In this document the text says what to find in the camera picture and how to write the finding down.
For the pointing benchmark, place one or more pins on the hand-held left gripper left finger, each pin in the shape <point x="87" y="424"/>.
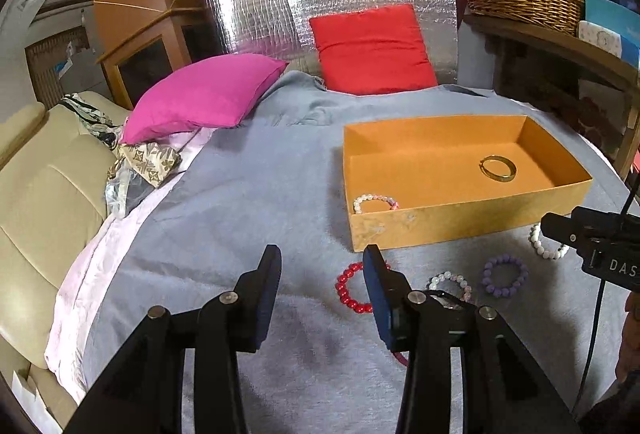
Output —
<point x="267" y="299"/>

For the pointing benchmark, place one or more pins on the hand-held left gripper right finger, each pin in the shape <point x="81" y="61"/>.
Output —
<point x="377" y="304"/>

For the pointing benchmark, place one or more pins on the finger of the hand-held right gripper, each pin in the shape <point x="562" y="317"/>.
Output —
<point x="557" y="228"/>

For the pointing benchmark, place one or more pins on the orange cardboard box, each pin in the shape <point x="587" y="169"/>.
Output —
<point x="425" y="163"/>

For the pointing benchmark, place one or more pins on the person's right hand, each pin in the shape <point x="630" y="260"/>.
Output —
<point x="631" y="339"/>

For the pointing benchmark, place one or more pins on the gold metal bangle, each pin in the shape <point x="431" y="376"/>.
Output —
<point x="510" y="177"/>

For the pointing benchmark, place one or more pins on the beige patterned pouch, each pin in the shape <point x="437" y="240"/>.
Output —
<point x="150" y="163"/>

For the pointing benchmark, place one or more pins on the clear plastic bag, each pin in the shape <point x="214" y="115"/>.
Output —
<point x="122" y="194"/>

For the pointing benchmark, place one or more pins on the wooden side table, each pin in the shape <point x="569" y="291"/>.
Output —
<point x="550" y="43"/>

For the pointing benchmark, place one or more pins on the pale pink sheet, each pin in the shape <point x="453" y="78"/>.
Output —
<point x="85" y="274"/>

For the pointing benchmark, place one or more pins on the white patterned box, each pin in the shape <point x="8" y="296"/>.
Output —
<point x="600" y="38"/>

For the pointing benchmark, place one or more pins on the magenta cushion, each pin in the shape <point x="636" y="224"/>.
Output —
<point x="200" y="98"/>

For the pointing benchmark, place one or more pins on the blue box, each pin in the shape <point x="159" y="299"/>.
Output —
<point x="612" y="13"/>

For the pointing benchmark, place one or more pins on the black and white scarf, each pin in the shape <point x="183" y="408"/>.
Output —
<point x="95" y="123"/>

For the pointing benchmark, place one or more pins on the beige leather sofa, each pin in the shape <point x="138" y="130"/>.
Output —
<point x="45" y="194"/>

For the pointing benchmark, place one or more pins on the red cushion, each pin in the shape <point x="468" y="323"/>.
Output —
<point x="372" y="48"/>

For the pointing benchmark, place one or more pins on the silver foil insulation sheet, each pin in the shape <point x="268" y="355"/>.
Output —
<point x="250" y="3"/>

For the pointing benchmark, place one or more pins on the brown wicker drawer unit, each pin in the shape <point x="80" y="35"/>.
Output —
<point x="50" y="63"/>

